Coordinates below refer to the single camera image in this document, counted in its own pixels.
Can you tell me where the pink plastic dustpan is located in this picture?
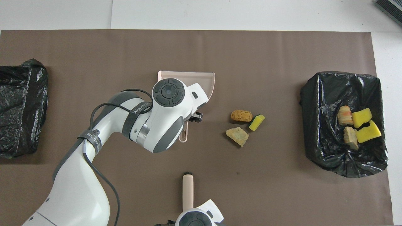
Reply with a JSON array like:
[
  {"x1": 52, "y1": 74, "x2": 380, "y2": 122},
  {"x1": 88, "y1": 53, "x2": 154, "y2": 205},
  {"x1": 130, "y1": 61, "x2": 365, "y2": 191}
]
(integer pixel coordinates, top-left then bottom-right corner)
[{"x1": 158, "y1": 70, "x2": 216, "y2": 143}]

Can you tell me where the orange-brown bread roll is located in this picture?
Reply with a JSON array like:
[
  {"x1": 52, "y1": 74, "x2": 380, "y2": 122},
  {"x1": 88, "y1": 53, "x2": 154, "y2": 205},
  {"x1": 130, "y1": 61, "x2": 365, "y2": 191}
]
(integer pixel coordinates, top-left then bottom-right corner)
[{"x1": 231, "y1": 110, "x2": 253, "y2": 122}]

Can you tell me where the yellow green sponge scrap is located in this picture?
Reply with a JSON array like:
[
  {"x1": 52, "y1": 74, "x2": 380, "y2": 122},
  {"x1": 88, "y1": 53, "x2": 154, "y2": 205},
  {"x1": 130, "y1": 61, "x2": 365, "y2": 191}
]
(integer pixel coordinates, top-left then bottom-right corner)
[{"x1": 249, "y1": 114, "x2": 266, "y2": 132}]

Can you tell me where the notched yellow sponge scrap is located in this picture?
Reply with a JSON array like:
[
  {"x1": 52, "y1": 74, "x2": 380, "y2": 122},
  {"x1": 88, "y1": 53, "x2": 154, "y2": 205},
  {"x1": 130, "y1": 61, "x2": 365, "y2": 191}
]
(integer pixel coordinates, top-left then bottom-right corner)
[{"x1": 356, "y1": 120, "x2": 382, "y2": 144}]

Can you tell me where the black bag lined bin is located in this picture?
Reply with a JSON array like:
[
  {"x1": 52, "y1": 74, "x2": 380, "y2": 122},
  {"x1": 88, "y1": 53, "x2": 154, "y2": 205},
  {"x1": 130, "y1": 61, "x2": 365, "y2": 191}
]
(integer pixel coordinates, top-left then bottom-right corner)
[
  {"x1": 300, "y1": 71, "x2": 388, "y2": 178},
  {"x1": 0, "y1": 58, "x2": 49, "y2": 159}
]

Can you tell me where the brown paper table mat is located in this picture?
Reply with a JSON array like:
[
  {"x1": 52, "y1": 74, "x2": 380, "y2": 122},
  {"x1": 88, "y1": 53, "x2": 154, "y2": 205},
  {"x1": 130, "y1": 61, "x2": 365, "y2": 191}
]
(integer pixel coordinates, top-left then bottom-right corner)
[{"x1": 0, "y1": 30, "x2": 394, "y2": 226}]

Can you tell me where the dark grey ribbed device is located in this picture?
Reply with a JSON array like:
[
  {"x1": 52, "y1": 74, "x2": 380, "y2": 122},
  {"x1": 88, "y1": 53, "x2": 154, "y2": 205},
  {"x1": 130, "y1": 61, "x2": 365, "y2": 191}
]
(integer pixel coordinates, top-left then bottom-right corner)
[{"x1": 375, "y1": 0, "x2": 402, "y2": 27}]

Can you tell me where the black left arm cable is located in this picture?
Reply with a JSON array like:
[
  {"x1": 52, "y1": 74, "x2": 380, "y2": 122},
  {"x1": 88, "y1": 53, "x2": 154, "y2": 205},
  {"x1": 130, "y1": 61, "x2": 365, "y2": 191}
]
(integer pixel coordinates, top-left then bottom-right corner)
[{"x1": 82, "y1": 89, "x2": 154, "y2": 226}]

